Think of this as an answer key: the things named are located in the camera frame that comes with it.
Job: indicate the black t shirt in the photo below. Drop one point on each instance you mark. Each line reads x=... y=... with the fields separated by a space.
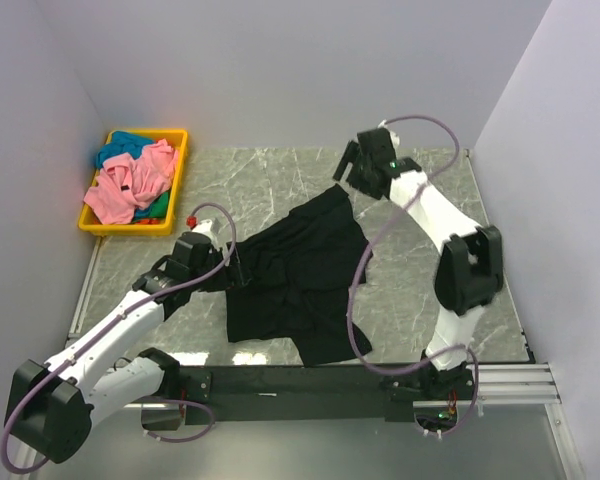
x=298 y=274

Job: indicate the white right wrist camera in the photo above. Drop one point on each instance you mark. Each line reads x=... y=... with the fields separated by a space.
x=395 y=139

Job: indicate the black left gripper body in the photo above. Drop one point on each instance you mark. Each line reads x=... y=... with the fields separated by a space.
x=214 y=259

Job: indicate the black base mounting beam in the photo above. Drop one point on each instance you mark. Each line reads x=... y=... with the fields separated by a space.
x=274 y=393

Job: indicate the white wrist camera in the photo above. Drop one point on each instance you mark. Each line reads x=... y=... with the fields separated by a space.
x=206 y=227
x=395 y=139

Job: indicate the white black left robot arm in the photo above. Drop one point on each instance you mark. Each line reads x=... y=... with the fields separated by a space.
x=54 y=405

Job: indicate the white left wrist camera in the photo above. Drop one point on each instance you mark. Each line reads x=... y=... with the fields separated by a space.
x=206 y=227

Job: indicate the pink t shirt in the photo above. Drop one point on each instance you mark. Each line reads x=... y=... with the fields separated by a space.
x=125 y=185

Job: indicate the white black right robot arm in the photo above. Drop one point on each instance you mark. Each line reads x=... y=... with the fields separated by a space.
x=470 y=270

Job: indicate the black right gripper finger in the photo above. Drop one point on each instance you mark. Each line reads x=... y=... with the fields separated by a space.
x=348 y=157
x=354 y=177

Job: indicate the yellow plastic tray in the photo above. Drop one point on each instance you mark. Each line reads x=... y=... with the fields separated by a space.
x=178 y=139

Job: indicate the aluminium extrusion rail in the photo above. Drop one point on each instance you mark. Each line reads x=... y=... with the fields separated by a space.
x=517 y=384

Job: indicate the teal blue t shirt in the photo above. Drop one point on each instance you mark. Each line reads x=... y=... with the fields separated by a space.
x=121 y=142

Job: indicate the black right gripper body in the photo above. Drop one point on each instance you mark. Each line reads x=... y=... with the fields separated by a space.
x=363 y=182

